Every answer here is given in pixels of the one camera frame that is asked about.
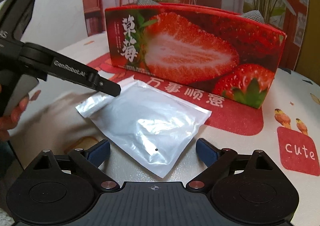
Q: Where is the clear white plastic bag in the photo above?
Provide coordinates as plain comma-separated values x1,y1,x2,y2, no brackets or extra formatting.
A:
76,77,212,178

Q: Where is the person's left hand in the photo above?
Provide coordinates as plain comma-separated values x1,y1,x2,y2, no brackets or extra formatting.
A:
0,95,29,142

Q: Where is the white cartoon tablecloth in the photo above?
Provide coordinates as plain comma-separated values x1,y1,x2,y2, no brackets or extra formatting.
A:
0,31,320,226

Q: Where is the red strawberry cardboard box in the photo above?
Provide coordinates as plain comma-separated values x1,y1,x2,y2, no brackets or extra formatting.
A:
105,4,286,108

